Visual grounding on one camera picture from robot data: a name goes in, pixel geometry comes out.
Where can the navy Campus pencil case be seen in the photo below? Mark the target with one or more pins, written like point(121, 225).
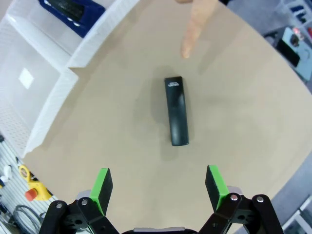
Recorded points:
point(87, 14)

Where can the green-padded black right gripper right finger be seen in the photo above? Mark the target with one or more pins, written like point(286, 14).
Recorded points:
point(215, 187)

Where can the yellow emergency stop button box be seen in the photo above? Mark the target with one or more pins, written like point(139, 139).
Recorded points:
point(36, 190)

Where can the clear plastic basket, near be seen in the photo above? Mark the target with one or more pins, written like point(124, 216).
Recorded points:
point(41, 107)

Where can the clear bluish plastic storage box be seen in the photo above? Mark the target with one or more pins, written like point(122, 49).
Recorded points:
point(297, 53)

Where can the black stapler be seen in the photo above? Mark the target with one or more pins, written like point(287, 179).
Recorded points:
point(178, 112)

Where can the small white plastic part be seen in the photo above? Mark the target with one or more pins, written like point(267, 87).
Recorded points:
point(7, 171)

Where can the green-padded black right gripper left finger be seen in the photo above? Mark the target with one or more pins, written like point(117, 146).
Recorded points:
point(102, 190)

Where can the grey slotted metal plate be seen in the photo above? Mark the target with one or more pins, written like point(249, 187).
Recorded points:
point(9, 190)

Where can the clear plastic basket, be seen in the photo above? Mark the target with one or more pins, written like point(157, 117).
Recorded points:
point(97, 41)
point(41, 107)

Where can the clear plastic basket, far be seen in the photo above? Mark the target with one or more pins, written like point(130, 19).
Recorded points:
point(97, 41)

